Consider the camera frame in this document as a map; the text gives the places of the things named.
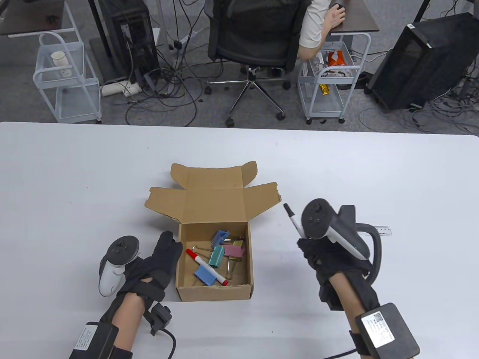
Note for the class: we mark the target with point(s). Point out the white power strip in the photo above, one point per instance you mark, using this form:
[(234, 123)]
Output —
[(119, 88)]

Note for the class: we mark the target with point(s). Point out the black desk leg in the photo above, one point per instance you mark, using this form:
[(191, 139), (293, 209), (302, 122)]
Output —
[(421, 9), (99, 26)]

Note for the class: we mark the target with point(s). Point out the large black computer tower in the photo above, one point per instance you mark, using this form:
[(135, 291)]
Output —
[(430, 63)]

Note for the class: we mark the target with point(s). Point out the black and white left controller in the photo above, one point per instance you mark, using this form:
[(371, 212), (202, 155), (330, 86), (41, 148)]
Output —
[(112, 276)]

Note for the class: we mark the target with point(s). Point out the black labelled wrist box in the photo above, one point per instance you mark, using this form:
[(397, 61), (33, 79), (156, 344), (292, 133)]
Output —
[(93, 336), (389, 329)]

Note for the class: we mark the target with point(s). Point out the black marker office supply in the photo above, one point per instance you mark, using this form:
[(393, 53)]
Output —
[(293, 220)]

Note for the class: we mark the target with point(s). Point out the person's right hand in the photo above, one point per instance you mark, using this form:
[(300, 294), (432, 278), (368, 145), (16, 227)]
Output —
[(325, 258)]

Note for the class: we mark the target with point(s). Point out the clear ruler office supply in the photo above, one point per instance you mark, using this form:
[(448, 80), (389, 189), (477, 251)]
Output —
[(385, 230)]

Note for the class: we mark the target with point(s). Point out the dark brown desk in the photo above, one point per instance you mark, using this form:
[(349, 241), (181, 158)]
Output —
[(359, 22), (30, 15)]

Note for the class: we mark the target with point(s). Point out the person's left forearm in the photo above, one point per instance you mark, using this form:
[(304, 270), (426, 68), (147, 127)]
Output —
[(125, 318)]

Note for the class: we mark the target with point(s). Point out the person's right forearm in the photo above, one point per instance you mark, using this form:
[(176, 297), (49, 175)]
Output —
[(348, 299)]

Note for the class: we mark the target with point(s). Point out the white plug adapter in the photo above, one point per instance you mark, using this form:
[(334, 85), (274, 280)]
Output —
[(66, 72)]

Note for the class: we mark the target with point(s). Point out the yellow snack packet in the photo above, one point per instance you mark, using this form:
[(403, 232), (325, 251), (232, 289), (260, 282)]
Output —
[(324, 89)]

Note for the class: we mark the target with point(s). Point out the dark blue binder clip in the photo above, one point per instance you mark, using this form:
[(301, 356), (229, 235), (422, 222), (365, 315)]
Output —
[(219, 237)]

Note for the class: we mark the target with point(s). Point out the white paper cup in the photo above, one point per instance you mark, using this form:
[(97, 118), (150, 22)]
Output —
[(58, 60)]

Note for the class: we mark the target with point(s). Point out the teal binder clip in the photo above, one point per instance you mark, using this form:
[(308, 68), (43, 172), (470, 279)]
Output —
[(217, 256)]

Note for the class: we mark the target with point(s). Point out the gold binder clip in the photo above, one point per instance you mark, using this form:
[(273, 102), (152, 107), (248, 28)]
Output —
[(239, 244)]

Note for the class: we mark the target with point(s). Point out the light blue binder clip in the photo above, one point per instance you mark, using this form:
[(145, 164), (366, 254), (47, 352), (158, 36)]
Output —
[(206, 275)]

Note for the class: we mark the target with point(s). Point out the black and white right controller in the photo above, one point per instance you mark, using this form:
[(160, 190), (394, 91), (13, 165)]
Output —
[(318, 218)]

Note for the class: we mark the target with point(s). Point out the pink binder clip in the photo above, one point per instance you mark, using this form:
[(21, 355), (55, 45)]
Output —
[(234, 249)]

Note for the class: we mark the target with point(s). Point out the person's left hand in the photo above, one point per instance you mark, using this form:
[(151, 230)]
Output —
[(161, 261)]

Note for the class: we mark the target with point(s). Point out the red marker office supply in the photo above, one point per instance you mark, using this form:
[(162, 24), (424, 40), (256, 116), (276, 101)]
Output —
[(191, 254)]

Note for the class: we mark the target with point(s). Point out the black and white controller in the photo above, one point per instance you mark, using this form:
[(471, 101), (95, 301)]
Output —
[(318, 218), (112, 276)]

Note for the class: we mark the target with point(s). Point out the black mesh office chair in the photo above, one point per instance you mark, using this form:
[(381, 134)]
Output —
[(254, 33)]

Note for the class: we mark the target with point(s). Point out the black power adapter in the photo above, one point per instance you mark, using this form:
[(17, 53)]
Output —
[(176, 45)]

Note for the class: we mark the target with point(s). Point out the orange packet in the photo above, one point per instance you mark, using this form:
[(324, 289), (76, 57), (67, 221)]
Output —
[(336, 58)]

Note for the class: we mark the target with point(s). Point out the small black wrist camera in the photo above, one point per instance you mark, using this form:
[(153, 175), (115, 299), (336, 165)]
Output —
[(331, 299), (161, 318)]

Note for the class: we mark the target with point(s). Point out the brown cardboard mailer box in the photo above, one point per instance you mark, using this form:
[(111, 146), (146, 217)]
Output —
[(213, 202)]

